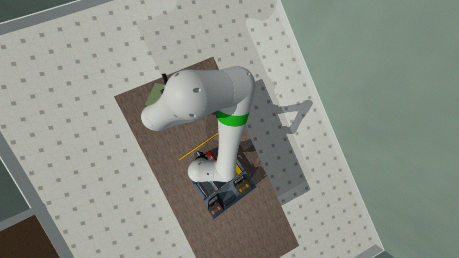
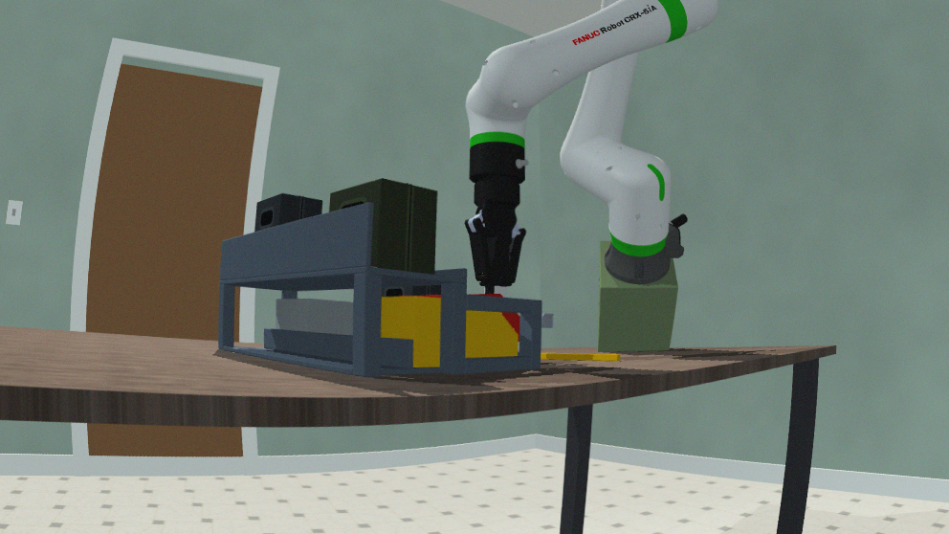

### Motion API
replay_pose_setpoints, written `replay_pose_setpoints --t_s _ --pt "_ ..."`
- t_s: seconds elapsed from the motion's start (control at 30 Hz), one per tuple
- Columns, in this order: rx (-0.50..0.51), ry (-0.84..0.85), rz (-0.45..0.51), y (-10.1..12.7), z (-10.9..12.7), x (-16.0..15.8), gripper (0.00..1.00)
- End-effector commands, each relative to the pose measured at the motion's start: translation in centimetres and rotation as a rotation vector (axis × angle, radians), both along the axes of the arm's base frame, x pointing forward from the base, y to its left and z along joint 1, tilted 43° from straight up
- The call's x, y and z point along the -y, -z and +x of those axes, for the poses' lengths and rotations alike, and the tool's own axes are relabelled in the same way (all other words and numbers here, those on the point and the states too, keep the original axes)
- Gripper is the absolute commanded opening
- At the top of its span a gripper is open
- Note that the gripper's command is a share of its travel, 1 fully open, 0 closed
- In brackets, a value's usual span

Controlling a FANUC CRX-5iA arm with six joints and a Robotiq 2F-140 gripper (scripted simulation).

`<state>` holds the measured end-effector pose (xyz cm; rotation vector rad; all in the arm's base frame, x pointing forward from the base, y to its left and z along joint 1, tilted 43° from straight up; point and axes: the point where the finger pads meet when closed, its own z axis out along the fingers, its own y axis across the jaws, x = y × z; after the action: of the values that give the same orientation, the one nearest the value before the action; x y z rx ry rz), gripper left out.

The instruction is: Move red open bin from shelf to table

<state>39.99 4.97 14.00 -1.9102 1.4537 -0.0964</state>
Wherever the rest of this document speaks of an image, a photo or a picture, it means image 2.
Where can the yellow open bin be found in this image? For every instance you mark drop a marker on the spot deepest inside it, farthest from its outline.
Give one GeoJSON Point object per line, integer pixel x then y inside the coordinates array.
{"type": "Point", "coordinates": [488, 334]}

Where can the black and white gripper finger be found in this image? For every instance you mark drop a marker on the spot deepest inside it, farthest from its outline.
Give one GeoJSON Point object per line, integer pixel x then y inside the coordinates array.
{"type": "Point", "coordinates": [509, 259]}
{"type": "Point", "coordinates": [485, 252]}

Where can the red bin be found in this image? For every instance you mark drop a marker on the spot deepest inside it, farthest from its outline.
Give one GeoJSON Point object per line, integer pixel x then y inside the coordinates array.
{"type": "Point", "coordinates": [512, 318]}

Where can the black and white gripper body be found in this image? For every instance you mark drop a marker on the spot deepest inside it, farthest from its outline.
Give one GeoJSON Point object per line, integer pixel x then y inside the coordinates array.
{"type": "Point", "coordinates": [494, 197]}

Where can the grey open bin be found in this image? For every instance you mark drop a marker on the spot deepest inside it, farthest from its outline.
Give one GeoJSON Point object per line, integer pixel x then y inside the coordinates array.
{"type": "Point", "coordinates": [311, 315]}

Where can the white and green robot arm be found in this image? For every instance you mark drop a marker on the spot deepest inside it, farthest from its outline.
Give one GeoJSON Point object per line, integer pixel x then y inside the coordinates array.
{"type": "Point", "coordinates": [635, 184]}

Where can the blue-grey metal shelf rack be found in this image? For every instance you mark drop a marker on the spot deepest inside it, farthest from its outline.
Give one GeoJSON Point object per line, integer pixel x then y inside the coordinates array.
{"type": "Point", "coordinates": [332, 251]}

